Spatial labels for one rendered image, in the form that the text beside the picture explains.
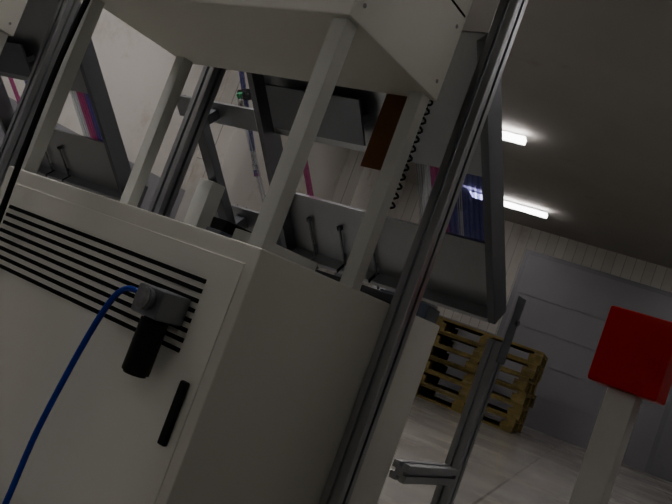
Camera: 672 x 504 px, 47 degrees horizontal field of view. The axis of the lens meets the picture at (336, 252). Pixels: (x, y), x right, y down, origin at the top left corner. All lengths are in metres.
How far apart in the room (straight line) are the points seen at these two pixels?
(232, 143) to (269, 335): 5.47
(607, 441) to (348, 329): 0.59
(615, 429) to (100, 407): 0.99
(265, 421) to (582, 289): 10.68
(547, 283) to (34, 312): 10.71
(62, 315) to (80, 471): 0.28
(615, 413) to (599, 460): 0.10
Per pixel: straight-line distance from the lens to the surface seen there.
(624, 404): 1.69
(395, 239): 2.05
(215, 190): 2.41
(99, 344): 1.35
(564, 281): 11.88
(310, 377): 1.36
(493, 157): 1.74
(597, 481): 1.69
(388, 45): 1.33
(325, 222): 2.19
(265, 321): 1.22
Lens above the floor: 0.57
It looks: 4 degrees up
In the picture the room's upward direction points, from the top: 20 degrees clockwise
